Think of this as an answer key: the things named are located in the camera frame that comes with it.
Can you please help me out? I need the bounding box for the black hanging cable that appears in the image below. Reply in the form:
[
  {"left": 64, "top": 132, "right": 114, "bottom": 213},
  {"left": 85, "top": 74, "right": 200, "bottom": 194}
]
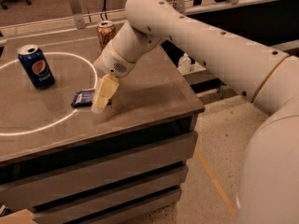
[{"left": 99, "top": 0, "right": 109, "bottom": 21}]

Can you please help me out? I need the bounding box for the clear pump bottle left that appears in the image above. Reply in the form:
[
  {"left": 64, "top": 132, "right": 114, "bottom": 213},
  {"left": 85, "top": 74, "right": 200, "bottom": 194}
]
[{"left": 178, "top": 53, "right": 191, "bottom": 74}]

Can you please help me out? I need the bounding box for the grey slatted wooden table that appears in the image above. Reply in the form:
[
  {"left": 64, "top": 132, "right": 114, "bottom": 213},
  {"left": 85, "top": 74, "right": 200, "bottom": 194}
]
[{"left": 0, "top": 29, "right": 204, "bottom": 224}]

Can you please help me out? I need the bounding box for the metal railing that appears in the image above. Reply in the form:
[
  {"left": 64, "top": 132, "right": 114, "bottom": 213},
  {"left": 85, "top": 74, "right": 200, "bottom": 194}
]
[{"left": 0, "top": 0, "right": 276, "bottom": 36}]

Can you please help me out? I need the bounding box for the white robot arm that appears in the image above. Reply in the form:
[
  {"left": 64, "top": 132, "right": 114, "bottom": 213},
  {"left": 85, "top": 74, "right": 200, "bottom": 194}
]
[{"left": 94, "top": 0, "right": 299, "bottom": 224}]

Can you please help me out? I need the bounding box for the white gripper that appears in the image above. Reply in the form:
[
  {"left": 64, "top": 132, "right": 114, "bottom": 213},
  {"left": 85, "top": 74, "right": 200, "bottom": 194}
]
[{"left": 91, "top": 42, "right": 135, "bottom": 114}]

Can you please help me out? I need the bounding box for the clear pump bottle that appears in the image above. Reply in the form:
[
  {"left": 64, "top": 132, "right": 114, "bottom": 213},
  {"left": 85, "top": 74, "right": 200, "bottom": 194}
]
[
  {"left": 194, "top": 62, "right": 205, "bottom": 70},
  {"left": 178, "top": 53, "right": 191, "bottom": 74}
]

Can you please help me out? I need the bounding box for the clear pump bottle right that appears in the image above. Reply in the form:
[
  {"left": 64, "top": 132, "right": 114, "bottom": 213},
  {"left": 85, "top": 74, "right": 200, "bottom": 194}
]
[{"left": 194, "top": 62, "right": 205, "bottom": 70}]

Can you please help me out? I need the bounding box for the blue RXBAR blueberry wrapper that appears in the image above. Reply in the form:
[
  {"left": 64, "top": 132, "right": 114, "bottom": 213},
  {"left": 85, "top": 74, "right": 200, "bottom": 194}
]
[{"left": 71, "top": 89, "right": 95, "bottom": 108}]

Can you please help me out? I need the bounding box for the blue Pepsi can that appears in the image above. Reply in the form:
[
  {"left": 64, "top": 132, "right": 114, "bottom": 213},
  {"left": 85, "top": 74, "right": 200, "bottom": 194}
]
[{"left": 17, "top": 44, "right": 55, "bottom": 90}]

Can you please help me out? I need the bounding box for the orange patterned drink can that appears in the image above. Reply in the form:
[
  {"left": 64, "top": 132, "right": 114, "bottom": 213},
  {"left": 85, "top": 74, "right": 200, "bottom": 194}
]
[{"left": 97, "top": 21, "right": 116, "bottom": 49}]

